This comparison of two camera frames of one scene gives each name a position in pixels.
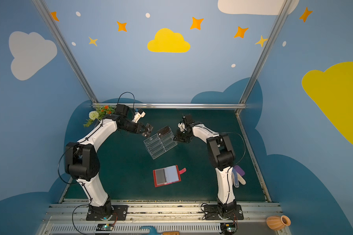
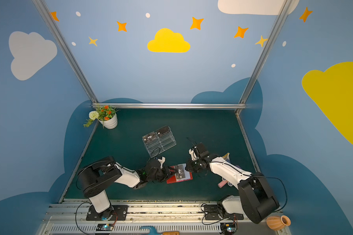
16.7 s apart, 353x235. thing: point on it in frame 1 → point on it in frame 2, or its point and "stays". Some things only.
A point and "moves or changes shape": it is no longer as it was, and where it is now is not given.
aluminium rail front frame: x=70 y=219 stays
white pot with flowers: x=98 y=114 stays
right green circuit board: x=228 y=228 stays
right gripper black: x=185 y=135 → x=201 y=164
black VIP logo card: x=150 y=127 → x=149 y=137
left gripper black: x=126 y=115 → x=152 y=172
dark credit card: x=164 y=130 stays
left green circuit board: x=105 y=227 stays
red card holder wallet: x=167 y=176 moves or changes shape
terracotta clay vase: x=278 y=223 stays
